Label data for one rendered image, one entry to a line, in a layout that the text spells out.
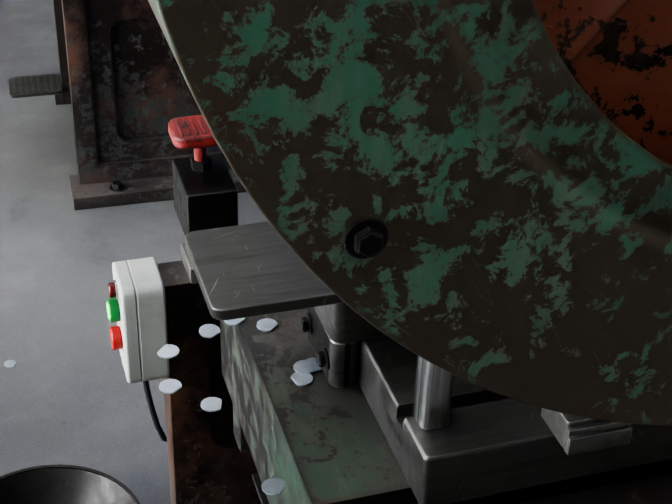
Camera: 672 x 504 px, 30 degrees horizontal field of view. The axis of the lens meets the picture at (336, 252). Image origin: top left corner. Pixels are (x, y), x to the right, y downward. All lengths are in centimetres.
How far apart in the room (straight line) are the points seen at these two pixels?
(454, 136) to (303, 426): 63
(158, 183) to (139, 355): 140
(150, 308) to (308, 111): 88
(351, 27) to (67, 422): 172
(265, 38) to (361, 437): 69
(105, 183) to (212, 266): 169
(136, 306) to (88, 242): 128
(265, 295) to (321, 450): 16
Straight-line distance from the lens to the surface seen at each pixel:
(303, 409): 123
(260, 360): 129
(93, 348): 240
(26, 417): 226
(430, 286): 66
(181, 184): 148
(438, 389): 109
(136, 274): 146
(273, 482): 115
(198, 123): 149
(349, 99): 58
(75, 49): 273
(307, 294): 115
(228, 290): 115
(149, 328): 146
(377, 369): 118
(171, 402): 155
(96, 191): 284
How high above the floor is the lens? 143
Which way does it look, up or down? 33 degrees down
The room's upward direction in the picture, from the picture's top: 2 degrees clockwise
